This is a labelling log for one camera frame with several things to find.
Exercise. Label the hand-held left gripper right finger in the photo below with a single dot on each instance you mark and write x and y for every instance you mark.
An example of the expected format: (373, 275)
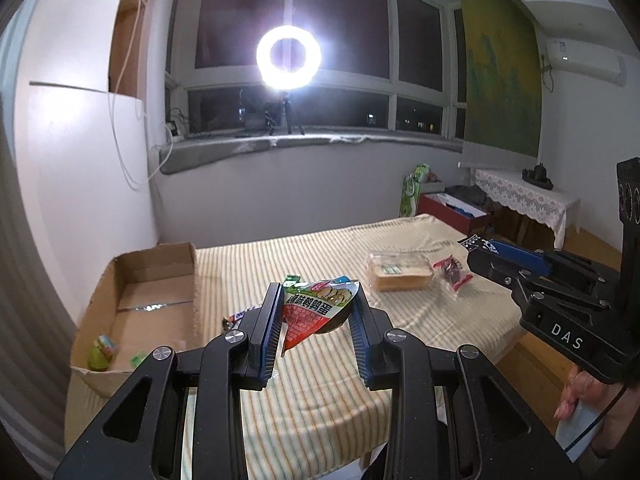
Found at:
(359, 340)

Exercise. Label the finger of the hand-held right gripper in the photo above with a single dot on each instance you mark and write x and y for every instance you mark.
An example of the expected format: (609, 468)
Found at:
(520, 256)
(495, 272)

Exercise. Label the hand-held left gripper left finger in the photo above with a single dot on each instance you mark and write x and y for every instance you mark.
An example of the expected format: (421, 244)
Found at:
(267, 335)

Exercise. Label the black printed snack packet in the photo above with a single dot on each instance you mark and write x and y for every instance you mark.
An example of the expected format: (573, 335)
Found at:
(475, 245)

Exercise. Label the chocolate bar packet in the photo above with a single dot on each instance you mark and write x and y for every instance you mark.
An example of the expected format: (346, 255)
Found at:
(236, 319)

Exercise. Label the red dates packet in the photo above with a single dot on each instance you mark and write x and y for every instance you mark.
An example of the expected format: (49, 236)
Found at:
(452, 272)

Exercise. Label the red green egg snack packet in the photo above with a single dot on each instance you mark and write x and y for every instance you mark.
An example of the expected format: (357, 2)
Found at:
(312, 310)

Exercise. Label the clear bread packet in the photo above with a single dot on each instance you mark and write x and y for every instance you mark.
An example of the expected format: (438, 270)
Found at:
(397, 274)

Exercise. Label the cardboard box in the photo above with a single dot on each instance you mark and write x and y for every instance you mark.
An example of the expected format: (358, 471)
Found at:
(150, 285)

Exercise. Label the round green snack packet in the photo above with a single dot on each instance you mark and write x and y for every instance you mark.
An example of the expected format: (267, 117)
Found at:
(102, 352)

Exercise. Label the person's right hand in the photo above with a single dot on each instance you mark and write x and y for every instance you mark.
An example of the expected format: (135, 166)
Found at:
(577, 392)

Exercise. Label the table with lace cloth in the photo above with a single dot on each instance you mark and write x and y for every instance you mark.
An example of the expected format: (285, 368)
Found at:
(525, 197)

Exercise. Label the red box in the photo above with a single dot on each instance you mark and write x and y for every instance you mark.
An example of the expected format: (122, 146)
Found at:
(450, 215)

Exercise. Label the dark figurine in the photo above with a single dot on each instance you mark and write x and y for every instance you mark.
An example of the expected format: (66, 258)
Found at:
(537, 175)

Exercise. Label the striped cloth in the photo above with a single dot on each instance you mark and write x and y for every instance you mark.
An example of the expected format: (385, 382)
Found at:
(310, 410)

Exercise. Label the green gift bag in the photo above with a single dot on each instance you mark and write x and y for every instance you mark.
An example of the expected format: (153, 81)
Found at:
(412, 192)

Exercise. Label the grey windowsill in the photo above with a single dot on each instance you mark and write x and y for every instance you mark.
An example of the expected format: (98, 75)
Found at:
(310, 147)

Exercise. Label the white air conditioner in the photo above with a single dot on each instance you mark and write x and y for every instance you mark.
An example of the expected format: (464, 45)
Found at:
(585, 57)

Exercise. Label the black tripod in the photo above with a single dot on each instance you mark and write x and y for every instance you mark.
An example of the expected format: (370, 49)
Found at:
(289, 115)

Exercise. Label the grey striped curtain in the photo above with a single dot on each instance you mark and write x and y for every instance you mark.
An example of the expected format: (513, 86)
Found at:
(30, 285)

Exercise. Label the white panel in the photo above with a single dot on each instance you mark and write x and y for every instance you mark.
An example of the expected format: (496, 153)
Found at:
(85, 170)

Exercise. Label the large window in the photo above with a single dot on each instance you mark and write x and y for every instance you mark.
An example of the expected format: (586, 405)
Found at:
(340, 15)

